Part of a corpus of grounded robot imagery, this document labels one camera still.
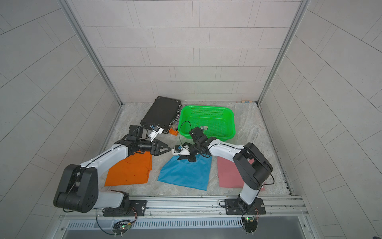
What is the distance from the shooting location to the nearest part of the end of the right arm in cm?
65

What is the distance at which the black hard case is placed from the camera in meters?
1.01

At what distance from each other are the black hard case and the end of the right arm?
1.04 feet
